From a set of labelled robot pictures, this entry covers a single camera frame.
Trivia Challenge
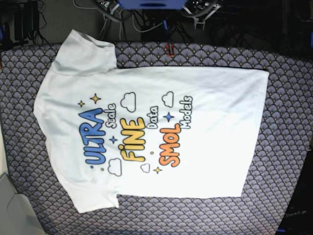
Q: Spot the white printed T-shirt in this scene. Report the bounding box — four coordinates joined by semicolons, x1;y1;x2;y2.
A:
34;30;269;213

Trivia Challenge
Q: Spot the red black clamp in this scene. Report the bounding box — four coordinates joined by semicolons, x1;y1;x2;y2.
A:
166;43;175;57

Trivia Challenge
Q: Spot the blue box at top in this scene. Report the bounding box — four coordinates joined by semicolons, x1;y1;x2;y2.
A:
117;0;187;10

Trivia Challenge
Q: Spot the purple fan-pattern table mat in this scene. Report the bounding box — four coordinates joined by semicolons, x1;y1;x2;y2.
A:
0;42;313;235

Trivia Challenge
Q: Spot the grey plastic bin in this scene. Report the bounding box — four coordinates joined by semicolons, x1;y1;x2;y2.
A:
0;173;45;235

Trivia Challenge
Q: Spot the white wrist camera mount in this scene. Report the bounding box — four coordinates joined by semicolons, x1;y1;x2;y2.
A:
180;0;221;30

